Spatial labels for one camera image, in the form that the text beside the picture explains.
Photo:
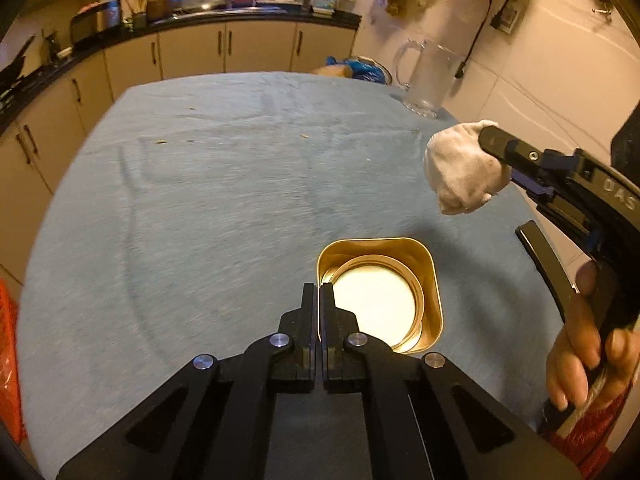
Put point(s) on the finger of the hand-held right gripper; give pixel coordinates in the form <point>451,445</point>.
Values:
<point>535,185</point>
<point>520,150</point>

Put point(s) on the steel pot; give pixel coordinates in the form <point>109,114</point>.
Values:
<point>160,7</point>

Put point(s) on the red plastic basket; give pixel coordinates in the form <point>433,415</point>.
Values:
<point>10,360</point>

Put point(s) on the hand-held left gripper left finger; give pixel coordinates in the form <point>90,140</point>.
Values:
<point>307,320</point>

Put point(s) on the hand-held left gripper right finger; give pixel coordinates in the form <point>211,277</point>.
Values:
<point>327,320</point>

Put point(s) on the black kitchen countertop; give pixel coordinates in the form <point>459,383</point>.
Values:
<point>260,15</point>

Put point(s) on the green white carton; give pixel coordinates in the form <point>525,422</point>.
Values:
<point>323,2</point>

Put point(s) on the person's right hand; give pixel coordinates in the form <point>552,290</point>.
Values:
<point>575,350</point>

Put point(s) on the glass pot lid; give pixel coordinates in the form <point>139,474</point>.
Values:
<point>200,4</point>

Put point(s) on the wall socket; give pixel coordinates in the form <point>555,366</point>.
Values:
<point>506,21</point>

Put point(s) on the gas stove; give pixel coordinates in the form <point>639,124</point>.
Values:
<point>35,77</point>

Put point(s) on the chopstick holder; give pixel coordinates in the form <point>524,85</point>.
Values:
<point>137,15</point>

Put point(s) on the white tissue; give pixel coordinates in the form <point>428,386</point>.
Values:
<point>460,170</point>

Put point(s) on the blue patterned bag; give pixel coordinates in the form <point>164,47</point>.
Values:
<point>362,70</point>

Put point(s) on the clear glass pitcher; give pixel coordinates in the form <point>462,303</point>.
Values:
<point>430,80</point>

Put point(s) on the cream base cabinets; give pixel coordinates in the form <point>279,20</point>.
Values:
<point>195,50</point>

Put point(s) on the gold metal tin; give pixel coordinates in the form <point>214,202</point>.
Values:
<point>380,260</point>

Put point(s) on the black wok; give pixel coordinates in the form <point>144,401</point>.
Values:
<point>12,70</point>

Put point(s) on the black steel appliance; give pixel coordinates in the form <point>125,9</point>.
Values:
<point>97,22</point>

